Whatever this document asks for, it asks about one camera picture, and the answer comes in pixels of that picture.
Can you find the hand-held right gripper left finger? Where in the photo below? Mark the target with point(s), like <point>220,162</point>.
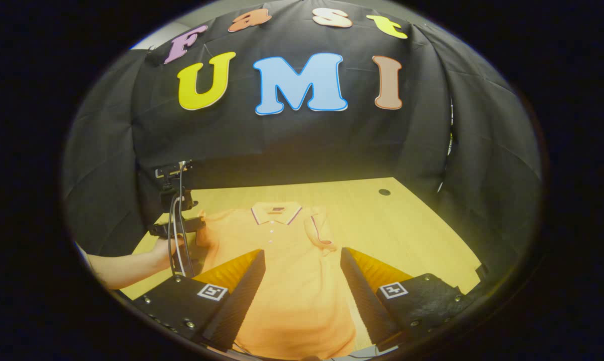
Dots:
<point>241,301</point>

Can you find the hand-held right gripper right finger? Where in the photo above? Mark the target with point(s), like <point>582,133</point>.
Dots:
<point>362,301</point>

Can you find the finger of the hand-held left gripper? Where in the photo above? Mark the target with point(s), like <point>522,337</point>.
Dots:
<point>176,227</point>

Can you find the orange T-shirt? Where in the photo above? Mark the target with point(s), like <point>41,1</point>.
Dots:
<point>291,281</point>

